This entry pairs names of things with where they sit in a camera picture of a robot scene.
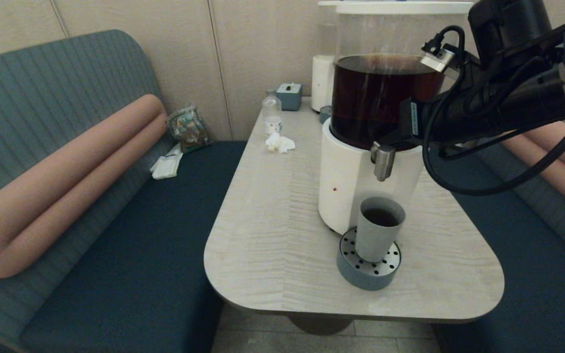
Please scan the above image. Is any metal tea dispenser tap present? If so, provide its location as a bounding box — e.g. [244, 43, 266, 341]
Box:
[371, 142, 396, 182]

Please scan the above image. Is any grey plastic cup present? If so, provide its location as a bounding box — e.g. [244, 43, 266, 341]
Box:
[355, 197, 406, 263]

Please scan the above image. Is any large dark tea dispenser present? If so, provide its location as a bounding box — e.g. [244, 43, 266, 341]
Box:
[318, 1, 474, 236]

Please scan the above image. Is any white water dispenser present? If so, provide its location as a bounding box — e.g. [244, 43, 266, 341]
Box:
[311, 1, 338, 112]

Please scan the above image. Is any blue-grey tissue box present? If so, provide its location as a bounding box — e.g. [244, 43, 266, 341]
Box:
[276, 83, 303, 111]

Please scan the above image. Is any crumpled white tissue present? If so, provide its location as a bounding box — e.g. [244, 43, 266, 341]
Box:
[265, 133, 296, 154]

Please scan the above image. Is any clear plastic bottle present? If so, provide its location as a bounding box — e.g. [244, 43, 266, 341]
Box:
[262, 90, 283, 135]

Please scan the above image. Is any large round perforated drip tray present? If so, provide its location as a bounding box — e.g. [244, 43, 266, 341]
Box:
[336, 227, 402, 291]

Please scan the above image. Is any dark blue bench seat cushion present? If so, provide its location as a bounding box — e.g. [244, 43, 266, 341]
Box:
[18, 141, 249, 353]
[430, 147, 565, 353]

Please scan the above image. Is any colourful snack bag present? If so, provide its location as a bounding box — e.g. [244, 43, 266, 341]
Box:
[166, 103, 212, 153]

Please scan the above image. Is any white napkin pack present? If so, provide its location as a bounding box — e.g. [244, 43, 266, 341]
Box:
[150, 143, 184, 180]

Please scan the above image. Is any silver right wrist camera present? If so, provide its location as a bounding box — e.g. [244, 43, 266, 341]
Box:
[420, 43, 459, 74]

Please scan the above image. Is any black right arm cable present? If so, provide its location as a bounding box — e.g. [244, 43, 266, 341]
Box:
[421, 25, 565, 197]

